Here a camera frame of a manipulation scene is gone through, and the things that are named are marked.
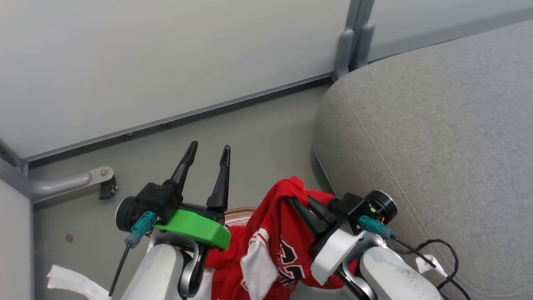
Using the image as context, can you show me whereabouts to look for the grey partition base rail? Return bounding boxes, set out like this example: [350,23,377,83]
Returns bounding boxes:
[368,6,533,62]
[20,72,336,164]

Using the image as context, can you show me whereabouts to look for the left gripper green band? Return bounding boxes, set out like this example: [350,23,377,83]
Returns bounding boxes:
[116,141,232,250]

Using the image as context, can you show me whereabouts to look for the grey metal partition foot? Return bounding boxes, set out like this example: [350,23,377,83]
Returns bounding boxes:
[0,140,115,205]

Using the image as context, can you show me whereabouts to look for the grey fabric sofa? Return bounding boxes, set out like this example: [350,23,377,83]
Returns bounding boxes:
[311,19,533,300]

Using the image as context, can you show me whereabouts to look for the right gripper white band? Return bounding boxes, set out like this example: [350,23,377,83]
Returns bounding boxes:
[289,190,399,287]

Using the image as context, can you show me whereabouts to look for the red and white jersey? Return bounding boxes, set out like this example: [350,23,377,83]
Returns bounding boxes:
[205,176,359,300]

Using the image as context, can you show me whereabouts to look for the white cable tag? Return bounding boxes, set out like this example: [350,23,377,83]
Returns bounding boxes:
[416,254,449,279]

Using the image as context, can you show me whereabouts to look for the white fabric strip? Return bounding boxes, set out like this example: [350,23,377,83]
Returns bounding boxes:
[47,264,112,300]

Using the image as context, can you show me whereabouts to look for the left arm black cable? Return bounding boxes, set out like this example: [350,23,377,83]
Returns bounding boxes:
[109,210,158,297]

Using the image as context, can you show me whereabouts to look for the grey partition post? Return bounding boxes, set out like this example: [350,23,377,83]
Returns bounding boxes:
[332,0,376,82]

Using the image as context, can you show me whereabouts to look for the woven basket rim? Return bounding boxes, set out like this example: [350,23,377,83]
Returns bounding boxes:
[225,207,257,228]

